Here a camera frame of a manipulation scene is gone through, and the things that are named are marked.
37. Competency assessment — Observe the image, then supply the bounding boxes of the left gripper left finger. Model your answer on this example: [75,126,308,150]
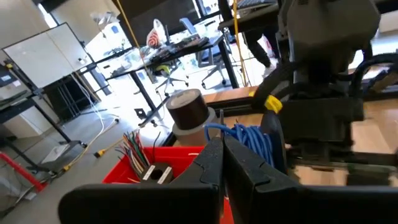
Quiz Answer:
[58,137,225,224]

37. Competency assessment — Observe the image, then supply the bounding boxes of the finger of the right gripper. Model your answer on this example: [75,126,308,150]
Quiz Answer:
[285,148,398,167]

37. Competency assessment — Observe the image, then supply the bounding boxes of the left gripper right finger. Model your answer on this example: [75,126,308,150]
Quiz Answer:
[224,135,398,224]

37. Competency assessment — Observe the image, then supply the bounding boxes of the blue network cord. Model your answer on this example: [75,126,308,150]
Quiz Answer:
[203,122,276,169]

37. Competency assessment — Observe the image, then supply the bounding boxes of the red plastic bin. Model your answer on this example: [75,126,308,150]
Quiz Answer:
[102,145,234,224]

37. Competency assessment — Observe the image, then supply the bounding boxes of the black block with white labels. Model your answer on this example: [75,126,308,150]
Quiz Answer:
[139,162,174,185]

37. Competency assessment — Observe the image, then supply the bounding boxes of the grey tape roll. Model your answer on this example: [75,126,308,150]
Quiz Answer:
[172,107,222,147]

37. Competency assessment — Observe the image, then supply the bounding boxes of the black tape roll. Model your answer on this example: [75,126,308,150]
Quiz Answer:
[165,88,211,131]

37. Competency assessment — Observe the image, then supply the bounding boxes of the person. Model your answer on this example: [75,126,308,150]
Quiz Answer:
[244,27,278,78]

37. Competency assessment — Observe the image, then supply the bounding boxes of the blue office chair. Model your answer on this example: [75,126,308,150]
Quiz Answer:
[178,17,228,90]

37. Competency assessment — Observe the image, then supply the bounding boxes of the office chair with green seat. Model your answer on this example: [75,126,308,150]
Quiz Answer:
[154,63,190,96]

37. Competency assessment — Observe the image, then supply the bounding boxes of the cluttered black desk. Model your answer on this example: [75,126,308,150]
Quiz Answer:
[105,32,241,113]

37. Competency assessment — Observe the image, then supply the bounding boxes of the black metal stand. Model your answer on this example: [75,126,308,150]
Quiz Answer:
[0,62,88,175]

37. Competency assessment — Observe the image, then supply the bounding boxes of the red metal bar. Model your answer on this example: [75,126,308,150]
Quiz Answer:
[0,151,48,193]

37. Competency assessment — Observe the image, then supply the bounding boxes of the white bag with orange print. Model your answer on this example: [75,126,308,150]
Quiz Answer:
[146,18,168,49]

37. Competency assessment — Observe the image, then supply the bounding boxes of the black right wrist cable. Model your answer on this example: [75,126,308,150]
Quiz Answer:
[250,60,299,114]

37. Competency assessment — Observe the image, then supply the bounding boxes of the bundle of coloured wires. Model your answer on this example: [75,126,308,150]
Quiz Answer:
[114,129,162,178]

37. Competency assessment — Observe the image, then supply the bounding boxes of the yellow floor cable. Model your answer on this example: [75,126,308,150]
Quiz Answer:
[62,136,125,172]

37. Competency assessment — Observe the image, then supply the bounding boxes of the yellow hanging cable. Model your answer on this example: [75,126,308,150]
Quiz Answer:
[231,0,250,88]
[115,0,150,74]

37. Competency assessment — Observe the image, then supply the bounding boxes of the white floor cable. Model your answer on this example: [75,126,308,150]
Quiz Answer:
[70,73,121,156]

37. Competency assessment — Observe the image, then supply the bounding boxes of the white panel with black frame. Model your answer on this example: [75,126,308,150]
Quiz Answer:
[2,22,94,90]

